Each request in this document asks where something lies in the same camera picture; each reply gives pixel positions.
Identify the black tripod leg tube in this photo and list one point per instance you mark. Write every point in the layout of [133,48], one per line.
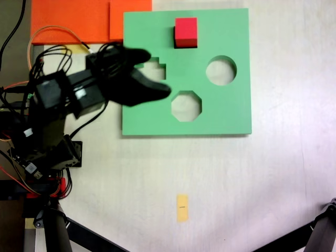
[56,233]
[323,233]

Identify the wide yellow tape piece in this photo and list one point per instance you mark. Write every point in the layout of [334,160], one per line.
[78,49]

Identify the red base clamp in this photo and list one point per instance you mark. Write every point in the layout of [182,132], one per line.
[62,183]

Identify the red square block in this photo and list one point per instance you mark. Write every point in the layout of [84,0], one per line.
[186,29]

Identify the thin black tripod strut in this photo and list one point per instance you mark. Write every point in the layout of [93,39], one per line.
[92,239]
[283,240]

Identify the small yellow tape piece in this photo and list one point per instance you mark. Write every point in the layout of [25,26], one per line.
[28,223]

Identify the green shape sorter board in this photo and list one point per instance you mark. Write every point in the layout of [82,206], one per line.
[225,118]

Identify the yellow tape marker strip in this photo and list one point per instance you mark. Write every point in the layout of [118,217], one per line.
[182,210]

